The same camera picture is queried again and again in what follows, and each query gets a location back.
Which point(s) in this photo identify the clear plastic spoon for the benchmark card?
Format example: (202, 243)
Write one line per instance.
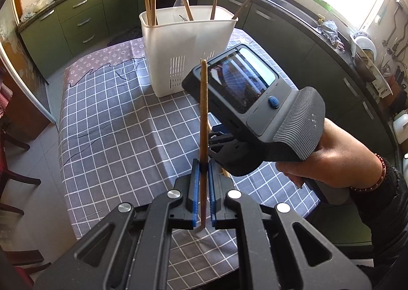
(179, 1)

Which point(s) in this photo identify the dark wooden chair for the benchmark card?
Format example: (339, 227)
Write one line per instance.
(22, 261)
(16, 175)

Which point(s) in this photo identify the person's right forearm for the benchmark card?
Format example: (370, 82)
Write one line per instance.
(385, 213)

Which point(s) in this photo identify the white plastic utensil holder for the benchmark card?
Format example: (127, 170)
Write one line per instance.
(178, 41)

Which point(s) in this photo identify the lilac patterned cloth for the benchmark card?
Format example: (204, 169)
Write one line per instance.
(105, 54)

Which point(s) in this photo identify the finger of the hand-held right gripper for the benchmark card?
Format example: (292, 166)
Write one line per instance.
(216, 127)
(216, 142)

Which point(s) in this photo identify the red checked cloth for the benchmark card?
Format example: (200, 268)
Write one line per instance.
(4, 92)

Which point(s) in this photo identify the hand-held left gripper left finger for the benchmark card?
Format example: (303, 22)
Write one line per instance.
(196, 194)

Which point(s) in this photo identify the crumpled dish rag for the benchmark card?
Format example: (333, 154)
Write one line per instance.
(330, 33)

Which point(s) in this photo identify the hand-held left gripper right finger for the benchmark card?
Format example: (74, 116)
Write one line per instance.
(213, 194)

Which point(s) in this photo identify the grey checked tablecloth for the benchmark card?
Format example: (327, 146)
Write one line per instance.
(111, 137)

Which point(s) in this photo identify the white round pot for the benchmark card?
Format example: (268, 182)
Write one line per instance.
(363, 48)

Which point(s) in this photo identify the clear plastic bags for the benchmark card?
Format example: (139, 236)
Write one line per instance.
(38, 6)

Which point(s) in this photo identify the person's right hand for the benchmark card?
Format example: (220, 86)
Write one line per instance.
(334, 156)

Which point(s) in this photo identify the green kitchen cabinets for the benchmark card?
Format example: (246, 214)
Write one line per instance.
(83, 22)

